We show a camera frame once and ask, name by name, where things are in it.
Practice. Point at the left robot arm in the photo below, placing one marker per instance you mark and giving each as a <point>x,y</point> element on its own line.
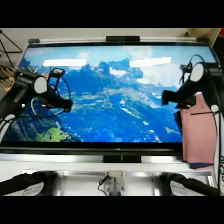
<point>23,86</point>

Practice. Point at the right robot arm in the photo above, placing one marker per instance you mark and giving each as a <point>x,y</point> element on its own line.
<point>206,80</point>

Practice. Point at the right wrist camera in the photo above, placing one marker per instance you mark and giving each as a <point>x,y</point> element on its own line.
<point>186,68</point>

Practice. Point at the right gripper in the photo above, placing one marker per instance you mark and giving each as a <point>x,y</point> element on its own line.
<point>176,96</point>

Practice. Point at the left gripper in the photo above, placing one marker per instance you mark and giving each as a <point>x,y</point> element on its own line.
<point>61,101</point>

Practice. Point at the pink garment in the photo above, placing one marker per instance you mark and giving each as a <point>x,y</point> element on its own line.
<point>199,133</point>

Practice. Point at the silver frame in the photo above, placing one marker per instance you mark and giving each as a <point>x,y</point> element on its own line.
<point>83,165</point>

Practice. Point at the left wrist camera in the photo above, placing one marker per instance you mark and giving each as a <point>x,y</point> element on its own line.
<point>56,75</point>

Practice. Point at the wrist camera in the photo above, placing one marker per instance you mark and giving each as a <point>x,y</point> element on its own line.
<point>56,75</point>
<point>186,68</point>

